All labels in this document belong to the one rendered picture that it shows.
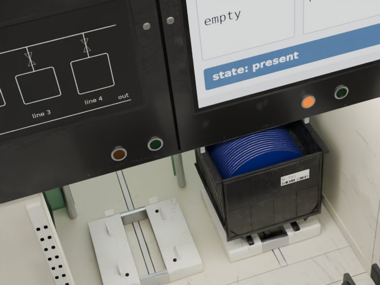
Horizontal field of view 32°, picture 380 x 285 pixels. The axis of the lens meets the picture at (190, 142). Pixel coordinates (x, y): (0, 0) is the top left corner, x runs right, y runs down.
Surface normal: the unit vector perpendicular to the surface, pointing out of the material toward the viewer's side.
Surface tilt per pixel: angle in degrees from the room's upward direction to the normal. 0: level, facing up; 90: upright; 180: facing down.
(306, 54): 90
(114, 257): 0
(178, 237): 0
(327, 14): 90
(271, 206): 90
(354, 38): 90
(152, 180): 0
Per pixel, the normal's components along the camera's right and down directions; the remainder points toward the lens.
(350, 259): -0.10, -0.74
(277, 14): 0.29, 0.62
